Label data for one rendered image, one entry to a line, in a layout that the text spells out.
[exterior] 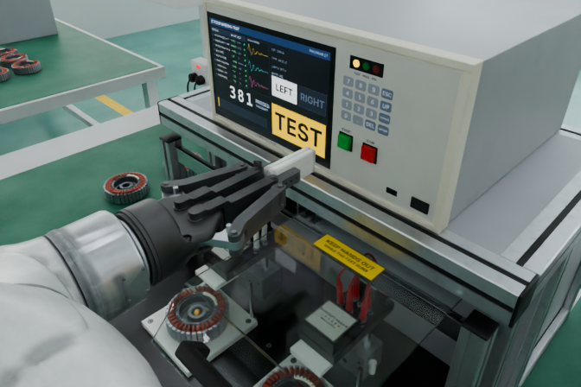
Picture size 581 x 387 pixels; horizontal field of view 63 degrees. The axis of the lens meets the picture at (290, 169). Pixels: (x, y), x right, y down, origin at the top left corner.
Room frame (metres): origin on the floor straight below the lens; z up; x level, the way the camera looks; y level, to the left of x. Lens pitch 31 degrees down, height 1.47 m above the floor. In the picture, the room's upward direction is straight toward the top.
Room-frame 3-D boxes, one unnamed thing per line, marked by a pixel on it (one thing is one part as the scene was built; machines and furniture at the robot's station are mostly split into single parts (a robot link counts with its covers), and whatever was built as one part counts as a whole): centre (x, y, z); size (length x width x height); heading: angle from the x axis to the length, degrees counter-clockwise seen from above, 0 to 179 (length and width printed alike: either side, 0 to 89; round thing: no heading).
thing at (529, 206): (0.73, -0.15, 1.09); 0.68 x 0.44 x 0.05; 45
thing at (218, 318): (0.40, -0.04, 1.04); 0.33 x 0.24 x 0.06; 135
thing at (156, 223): (0.36, 0.11, 1.18); 0.09 x 0.08 x 0.07; 135
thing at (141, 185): (1.05, 0.43, 0.77); 0.11 x 0.11 x 0.04
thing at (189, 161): (0.58, 0.01, 1.03); 0.62 x 0.01 x 0.03; 45
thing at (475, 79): (0.72, -0.16, 1.22); 0.44 x 0.39 x 0.20; 45
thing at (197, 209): (0.40, 0.05, 1.18); 0.11 x 0.01 x 0.04; 133
